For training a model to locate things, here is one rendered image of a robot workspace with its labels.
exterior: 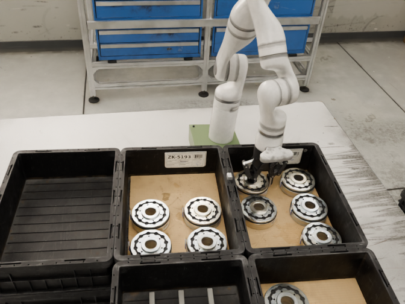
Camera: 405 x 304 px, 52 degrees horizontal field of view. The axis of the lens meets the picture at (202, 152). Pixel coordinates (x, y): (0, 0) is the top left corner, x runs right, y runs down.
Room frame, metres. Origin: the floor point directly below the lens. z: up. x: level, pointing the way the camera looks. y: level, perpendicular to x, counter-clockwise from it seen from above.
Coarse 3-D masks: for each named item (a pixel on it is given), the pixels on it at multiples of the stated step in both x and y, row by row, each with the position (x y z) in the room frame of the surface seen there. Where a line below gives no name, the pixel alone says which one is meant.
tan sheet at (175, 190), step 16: (144, 176) 0.93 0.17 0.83; (160, 176) 0.94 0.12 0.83; (176, 176) 0.94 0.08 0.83; (192, 176) 0.94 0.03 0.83; (208, 176) 0.95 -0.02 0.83; (144, 192) 0.86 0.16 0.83; (160, 192) 0.87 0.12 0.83; (176, 192) 0.87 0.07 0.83; (192, 192) 0.87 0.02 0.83; (208, 192) 0.88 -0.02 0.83; (176, 208) 0.81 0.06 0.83; (176, 224) 0.75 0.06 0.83; (224, 224) 0.76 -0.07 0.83; (176, 240) 0.69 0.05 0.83
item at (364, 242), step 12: (240, 144) 0.99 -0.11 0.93; (252, 144) 1.00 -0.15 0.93; (288, 144) 1.01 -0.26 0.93; (300, 144) 1.01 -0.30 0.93; (312, 144) 1.02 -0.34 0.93; (228, 156) 0.93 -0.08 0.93; (324, 156) 0.96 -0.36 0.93; (228, 168) 0.88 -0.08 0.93; (336, 180) 0.86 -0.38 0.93; (240, 204) 0.74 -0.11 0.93; (348, 204) 0.77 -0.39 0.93; (240, 216) 0.70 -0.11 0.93; (348, 216) 0.73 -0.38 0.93; (240, 228) 0.67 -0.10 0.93; (360, 228) 0.69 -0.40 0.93; (360, 240) 0.65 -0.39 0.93; (252, 252) 0.59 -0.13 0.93; (264, 252) 0.60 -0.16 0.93
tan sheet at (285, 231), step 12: (276, 180) 0.95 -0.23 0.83; (276, 192) 0.90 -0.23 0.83; (276, 204) 0.85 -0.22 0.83; (288, 204) 0.85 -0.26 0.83; (288, 216) 0.81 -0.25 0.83; (276, 228) 0.76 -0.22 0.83; (288, 228) 0.76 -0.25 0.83; (300, 228) 0.76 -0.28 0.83; (252, 240) 0.71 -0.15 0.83; (264, 240) 0.71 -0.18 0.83; (276, 240) 0.72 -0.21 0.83; (288, 240) 0.72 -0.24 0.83
